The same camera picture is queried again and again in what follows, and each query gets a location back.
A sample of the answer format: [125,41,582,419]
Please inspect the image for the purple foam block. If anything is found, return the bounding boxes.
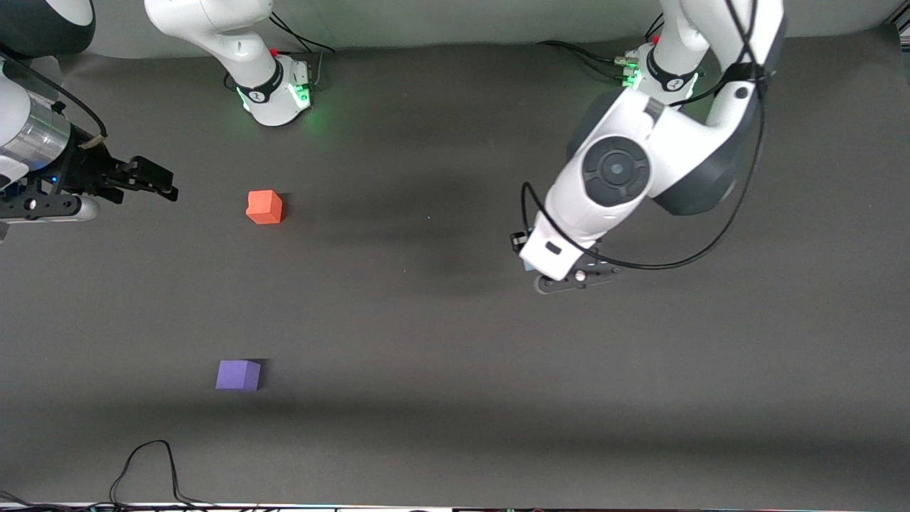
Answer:
[215,360,262,392]

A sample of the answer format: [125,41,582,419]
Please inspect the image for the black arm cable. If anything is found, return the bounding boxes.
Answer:
[520,0,770,272]
[0,44,109,146]

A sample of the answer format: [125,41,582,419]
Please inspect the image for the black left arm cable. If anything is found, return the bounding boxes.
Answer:
[520,0,770,272]

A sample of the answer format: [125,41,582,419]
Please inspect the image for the black left arm base cables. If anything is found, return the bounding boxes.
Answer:
[537,14,665,80]

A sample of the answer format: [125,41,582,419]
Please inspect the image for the orange foam block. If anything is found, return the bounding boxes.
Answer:
[246,190,284,225]

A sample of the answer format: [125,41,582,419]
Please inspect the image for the thin black looped cable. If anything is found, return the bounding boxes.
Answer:
[109,439,218,510]

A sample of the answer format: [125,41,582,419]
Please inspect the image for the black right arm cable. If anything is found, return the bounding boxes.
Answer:
[0,44,109,146]

